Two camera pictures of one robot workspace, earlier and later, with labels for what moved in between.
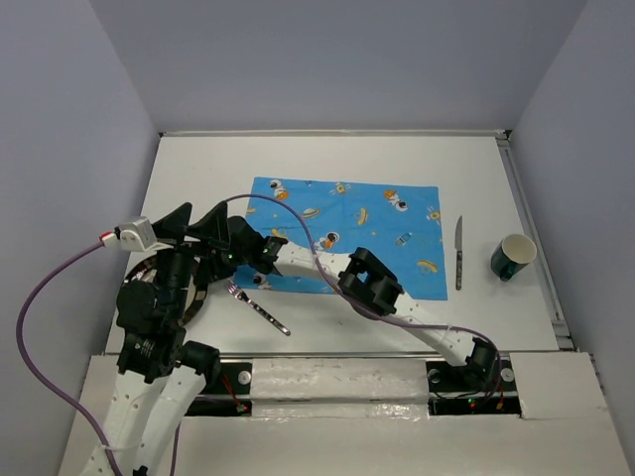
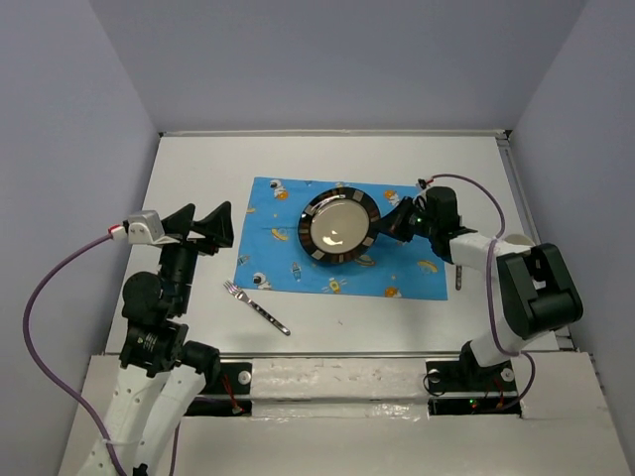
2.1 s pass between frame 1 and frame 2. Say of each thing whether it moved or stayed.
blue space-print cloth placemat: stayed
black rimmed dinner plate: moved
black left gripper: stayed
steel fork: stayed
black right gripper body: moved
